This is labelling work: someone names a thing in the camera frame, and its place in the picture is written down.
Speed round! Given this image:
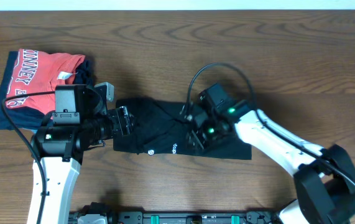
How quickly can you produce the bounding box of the black t-shirt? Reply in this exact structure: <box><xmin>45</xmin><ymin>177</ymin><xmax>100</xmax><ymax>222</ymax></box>
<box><xmin>113</xmin><ymin>97</ymin><xmax>252</xmax><ymax>160</ymax></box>

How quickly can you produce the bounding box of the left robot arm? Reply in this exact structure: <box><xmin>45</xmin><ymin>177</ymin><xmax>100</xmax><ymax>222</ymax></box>
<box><xmin>27</xmin><ymin>106</ymin><xmax>132</xmax><ymax>223</ymax></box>

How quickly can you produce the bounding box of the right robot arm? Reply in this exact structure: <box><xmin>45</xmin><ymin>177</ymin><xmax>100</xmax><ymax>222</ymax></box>
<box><xmin>181</xmin><ymin>98</ymin><xmax>355</xmax><ymax>223</ymax></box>

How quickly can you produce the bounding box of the red folded t-shirt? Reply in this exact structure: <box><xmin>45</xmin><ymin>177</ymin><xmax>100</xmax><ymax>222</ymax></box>
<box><xmin>6</xmin><ymin>49</ymin><xmax>85</xmax><ymax>114</ymax></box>

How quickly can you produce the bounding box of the navy folded t-shirt stack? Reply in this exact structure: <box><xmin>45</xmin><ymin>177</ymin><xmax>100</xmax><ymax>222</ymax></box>
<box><xmin>0</xmin><ymin>50</ymin><xmax>94</xmax><ymax>131</ymax></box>

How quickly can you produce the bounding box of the black mounting rail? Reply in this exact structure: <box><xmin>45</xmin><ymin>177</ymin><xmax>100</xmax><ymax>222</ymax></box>
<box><xmin>68</xmin><ymin>212</ymin><xmax>279</xmax><ymax>224</ymax></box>

